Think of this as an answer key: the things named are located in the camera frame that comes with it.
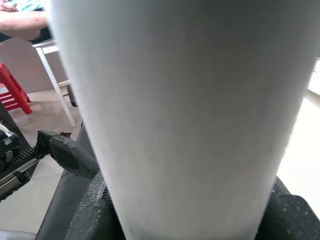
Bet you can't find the white stool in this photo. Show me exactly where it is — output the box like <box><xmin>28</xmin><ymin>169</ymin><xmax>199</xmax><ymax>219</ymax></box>
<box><xmin>31</xmin><ymin>39</ymin><xmax>77</xmax><ymax>127</ymax></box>

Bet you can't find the seated person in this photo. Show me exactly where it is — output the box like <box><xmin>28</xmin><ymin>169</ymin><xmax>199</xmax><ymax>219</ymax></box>
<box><xmin>0</xmin><ymin>0</ymin><xmax>55</xmax><ymax>43</ymax></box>

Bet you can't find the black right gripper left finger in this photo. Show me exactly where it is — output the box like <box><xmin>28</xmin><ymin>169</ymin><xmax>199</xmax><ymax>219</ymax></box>
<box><xmin>65</xmin><ymin>172</ymin><xmax>125</xmax><ymax>240</ymax></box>

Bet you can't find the red plastic stool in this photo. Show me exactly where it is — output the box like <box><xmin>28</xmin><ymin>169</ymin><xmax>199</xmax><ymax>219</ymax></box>
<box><xmin>0</xmin><ymin>62</ymin><xmax>33</xmax><ymax>115</ymax></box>

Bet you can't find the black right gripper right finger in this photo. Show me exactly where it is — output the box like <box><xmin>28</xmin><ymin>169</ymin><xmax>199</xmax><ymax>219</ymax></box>
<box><xmin>257</xmin><ymin>176</ymin><xmax>320</xmax><ymax>240</ymax></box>

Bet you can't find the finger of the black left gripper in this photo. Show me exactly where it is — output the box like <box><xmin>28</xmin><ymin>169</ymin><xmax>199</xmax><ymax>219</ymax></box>
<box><xmin>36</xmin><ymin>129</ymin><xmax>99</xmax><ymax>180</ymax></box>

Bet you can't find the white plastic table leg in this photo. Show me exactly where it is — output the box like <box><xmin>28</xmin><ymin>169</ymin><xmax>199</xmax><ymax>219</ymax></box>
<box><xmin>48</xmin><ymin>0</ymin><xmax>320</xmax><ymax>240</ymax></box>

